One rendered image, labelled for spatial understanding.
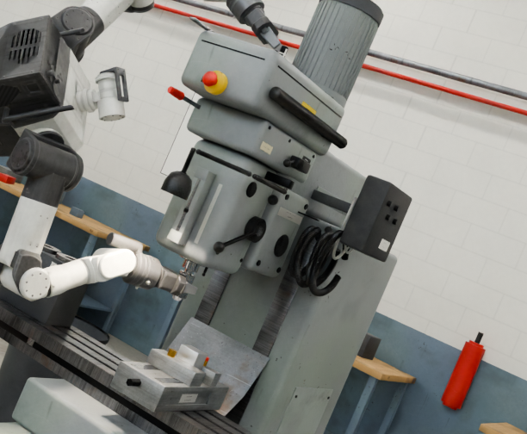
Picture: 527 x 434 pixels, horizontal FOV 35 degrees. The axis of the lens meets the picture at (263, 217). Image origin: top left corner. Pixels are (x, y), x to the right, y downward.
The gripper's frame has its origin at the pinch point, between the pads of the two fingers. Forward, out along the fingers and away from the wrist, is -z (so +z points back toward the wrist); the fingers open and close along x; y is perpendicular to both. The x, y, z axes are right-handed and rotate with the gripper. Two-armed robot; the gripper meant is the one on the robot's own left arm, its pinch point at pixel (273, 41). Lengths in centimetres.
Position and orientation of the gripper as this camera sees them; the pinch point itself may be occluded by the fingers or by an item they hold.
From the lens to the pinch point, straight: 237.8
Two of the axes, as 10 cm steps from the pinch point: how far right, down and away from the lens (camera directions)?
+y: 7.8, -6.0, -1.4
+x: -2.6, -1.2, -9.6
